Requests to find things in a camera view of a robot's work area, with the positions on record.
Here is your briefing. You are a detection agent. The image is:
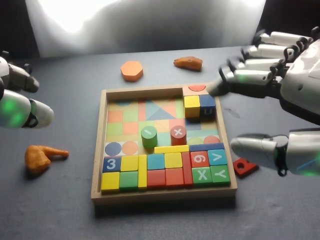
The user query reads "grey table cloth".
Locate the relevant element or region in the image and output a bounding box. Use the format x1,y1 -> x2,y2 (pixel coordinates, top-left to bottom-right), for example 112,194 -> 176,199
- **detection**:
0,44 -> 320,240

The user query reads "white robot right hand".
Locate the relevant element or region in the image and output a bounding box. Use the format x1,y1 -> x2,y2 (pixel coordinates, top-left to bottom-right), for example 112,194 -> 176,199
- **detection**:
206,26 -> 320,177

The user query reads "blue letter U cube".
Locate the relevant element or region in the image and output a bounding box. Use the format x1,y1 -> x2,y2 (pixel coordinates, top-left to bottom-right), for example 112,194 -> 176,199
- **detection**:
199,94 -> 217,117

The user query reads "yellow letter cube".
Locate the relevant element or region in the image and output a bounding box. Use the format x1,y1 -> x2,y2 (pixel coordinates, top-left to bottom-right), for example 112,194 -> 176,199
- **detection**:
184,95 -> 202,119

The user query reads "thin red bar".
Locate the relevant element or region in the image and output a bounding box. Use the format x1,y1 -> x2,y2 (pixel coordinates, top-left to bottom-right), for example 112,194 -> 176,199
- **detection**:
181,151 -> 194,189

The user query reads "orange toy chicken drumstick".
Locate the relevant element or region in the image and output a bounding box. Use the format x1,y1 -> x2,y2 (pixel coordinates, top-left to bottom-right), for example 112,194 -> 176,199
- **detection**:
24,145 -> 70,177

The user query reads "white backdrop sheet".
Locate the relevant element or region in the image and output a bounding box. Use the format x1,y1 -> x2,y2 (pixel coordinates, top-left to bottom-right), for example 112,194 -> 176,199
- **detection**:
24,0 -> 267,59

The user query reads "long flat blue bar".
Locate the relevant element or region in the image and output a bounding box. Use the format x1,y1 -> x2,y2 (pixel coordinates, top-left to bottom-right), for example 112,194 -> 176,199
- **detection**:
189,142 -> 225,153

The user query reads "orange toy fried chicken piece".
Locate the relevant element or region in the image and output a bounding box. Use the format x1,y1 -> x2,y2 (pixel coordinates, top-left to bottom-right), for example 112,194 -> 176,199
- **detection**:
173,56 -> 203,72

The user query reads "red block with round hole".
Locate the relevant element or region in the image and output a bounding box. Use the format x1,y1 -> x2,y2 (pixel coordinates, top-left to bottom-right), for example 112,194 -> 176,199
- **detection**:
231,157 -> 259,179

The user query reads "wooden puzzle tray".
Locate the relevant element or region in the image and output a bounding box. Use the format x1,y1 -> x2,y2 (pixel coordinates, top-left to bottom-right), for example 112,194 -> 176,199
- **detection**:
90,84 -> 238,207

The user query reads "wooden block with red semicircle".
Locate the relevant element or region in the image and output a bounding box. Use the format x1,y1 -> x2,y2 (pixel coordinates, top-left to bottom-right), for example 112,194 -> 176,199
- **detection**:
182,84 -> 210,97

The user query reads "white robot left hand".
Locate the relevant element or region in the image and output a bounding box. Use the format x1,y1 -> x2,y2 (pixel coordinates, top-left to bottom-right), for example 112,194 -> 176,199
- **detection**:
0,50 -> 55,130

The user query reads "thin yellow bar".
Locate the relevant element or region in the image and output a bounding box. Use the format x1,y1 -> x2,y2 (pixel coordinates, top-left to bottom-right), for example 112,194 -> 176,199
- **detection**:
137,154 -> 148,192

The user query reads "long flat yellow bar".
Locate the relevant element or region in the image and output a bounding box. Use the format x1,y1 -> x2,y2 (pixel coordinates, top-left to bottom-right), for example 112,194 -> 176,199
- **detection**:
153,144 -> 190,155

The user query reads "orange hexagon block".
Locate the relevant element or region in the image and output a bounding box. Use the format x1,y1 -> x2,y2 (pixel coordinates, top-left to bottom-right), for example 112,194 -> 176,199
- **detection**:
119,60 -> 145,83

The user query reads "red cylinder with times sign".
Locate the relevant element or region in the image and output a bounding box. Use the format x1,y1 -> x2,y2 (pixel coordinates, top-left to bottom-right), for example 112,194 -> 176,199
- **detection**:
170,125 -> 187,146

